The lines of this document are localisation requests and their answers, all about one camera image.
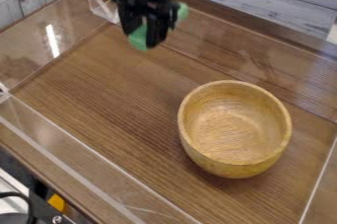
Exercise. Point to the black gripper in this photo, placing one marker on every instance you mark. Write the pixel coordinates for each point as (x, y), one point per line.
(161, 18)

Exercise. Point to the green rectangular block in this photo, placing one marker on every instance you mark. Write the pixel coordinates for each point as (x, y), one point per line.
(137, 37)

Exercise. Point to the brown wooden bowl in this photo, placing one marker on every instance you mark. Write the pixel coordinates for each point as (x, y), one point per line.
(235, 128)

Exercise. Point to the yellow label on device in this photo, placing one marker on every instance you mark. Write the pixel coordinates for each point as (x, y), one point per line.
(56, 202)

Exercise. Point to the clear acrylic corner bracket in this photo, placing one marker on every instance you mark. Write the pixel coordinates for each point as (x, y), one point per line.
(105, 10)

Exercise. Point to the clear acrylic front wall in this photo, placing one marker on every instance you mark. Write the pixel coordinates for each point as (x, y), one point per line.
(111, 171)

